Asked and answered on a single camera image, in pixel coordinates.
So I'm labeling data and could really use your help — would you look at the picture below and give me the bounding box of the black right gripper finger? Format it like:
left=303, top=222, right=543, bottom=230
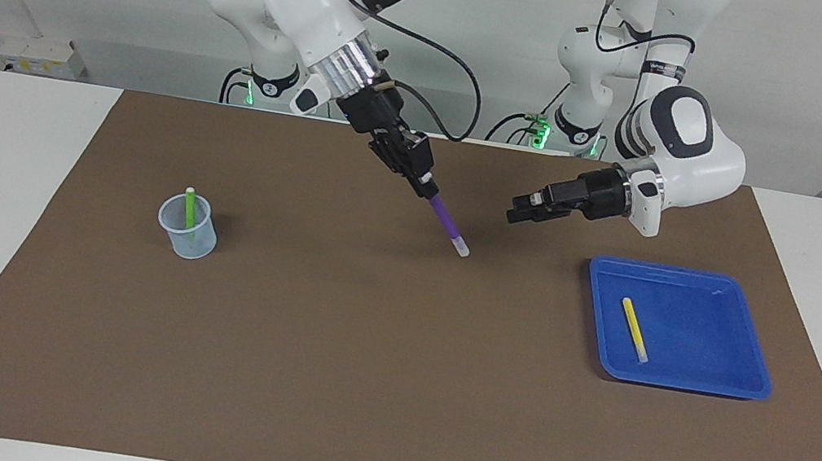
left=400, top=133, right=449, bottom=203
left=365, top=138, right=427, bottom=187

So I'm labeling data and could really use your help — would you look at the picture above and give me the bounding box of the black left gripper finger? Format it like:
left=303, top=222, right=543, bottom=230
left=506, top=186, right=556, bottom=221
left=506, top=200, right=573, bottom=234

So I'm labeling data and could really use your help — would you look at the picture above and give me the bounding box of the purple pen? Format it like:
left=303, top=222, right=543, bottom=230
left=420, top=192, right=479, bottom=260

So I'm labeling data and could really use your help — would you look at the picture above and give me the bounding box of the yellow pen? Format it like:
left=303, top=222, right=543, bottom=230
left=612, top=296, right=658, bottom=365

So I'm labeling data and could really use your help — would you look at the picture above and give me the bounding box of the green pen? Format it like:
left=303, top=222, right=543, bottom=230
left=178, top=186, right=204, bottom=241

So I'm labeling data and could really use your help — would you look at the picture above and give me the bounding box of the blue plastic tray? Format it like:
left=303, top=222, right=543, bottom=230
left=572, top=252, right=789, bottom=405

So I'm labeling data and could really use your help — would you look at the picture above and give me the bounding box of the brown table mat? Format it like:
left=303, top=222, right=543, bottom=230
left=0, top=67, right=822, bottom=461

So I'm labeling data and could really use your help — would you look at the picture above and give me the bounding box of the translucent plastic cup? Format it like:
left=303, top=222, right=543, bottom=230
left=152, top=190, right=224, bottom=265

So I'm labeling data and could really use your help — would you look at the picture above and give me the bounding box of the black base cable bundle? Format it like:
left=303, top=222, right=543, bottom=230
left=485, top=69, right=571, bottom=153

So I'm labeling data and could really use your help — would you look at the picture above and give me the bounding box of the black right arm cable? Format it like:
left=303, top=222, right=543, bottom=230
left=313, top=0, right=498, bottom=147

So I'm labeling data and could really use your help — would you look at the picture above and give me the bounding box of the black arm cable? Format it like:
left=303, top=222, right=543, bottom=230
left=580, top=0, right=704, bottom=146
left=313, top=0, right=498, bottom=147

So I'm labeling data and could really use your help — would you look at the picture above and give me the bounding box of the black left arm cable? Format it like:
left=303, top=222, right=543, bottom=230
left=580, top=0, right=704, bottom=146

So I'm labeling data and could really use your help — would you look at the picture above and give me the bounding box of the white wall power box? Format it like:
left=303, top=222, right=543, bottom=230
left=0, top=30, right=90, bottom=84

